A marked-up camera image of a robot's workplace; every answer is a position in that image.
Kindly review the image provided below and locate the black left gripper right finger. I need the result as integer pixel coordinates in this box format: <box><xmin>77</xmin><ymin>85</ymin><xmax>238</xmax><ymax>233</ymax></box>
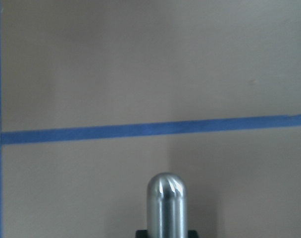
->
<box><xmin>188</xmin><ymin>230</ymin><xmax>199</xmax><ymax>238</ymax></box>

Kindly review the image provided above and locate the steel muddler with black tip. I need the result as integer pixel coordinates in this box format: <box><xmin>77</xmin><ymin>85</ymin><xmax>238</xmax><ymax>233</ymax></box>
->
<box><xmin>147</xmin><ymin>173</ymin><xmax>188</xmax><ymax>238</ymax></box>

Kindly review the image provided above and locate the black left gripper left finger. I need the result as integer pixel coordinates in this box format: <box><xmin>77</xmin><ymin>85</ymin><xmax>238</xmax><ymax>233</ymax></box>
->
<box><xmin>136</xmin><ymin>230</ymin><xmax>148</xmax><ymax>238</ymax></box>

